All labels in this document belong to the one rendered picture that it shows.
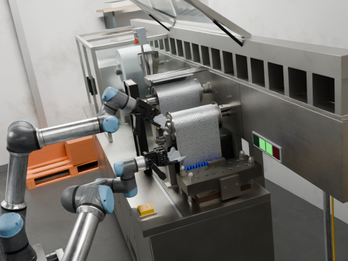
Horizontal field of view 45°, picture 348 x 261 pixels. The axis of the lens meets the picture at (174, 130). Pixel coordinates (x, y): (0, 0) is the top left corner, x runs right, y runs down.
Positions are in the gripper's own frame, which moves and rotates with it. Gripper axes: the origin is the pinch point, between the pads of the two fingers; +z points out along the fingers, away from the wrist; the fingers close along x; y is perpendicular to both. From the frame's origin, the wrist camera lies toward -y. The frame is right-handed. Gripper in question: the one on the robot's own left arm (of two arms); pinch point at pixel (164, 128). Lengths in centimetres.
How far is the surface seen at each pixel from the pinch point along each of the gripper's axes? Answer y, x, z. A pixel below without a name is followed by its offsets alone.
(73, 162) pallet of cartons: -112, 265, 35
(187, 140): 0.5, -4.2, 12.5
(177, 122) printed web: 6.0, -3.5, 3.1
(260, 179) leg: -1, 9, 75
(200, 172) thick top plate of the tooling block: -9.8, -14.6, 23.0
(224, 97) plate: 29.0, 6.1, 24.0
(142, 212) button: -39.1, -17.4, 4.9
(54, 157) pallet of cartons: -126, 301, 19
